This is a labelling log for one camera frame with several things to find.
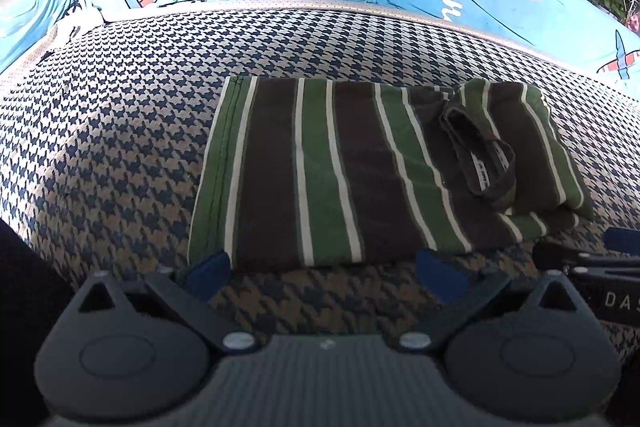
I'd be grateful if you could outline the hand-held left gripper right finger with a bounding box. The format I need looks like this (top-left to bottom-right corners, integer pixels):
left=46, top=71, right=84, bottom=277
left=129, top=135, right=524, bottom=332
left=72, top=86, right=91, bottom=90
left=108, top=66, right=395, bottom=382
left=397, top=249, right=577, bottom=352

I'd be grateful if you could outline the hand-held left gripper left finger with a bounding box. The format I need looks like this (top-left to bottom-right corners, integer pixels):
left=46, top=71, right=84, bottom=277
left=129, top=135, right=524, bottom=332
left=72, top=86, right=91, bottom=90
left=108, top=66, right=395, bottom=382
left=75, top=251, right=259, bottom=355

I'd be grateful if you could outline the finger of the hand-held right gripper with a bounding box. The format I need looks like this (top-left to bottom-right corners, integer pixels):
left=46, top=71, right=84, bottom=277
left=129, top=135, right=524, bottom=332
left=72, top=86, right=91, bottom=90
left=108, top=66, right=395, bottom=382
left=604, top=227, right=640, bottom=253
left=532, top=240, right=640, bottom=276

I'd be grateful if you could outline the green brown striped t-shirt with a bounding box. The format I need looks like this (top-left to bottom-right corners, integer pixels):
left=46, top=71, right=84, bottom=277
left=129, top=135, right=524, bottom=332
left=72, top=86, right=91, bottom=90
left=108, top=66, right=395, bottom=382
left=187, top=75, right=596, bottom=274

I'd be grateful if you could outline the houndstooth sofa mat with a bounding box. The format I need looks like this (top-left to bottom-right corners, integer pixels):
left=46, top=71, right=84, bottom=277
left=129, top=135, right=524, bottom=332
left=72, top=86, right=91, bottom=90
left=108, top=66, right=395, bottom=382
left=0, top=0, right=640, bottom=359

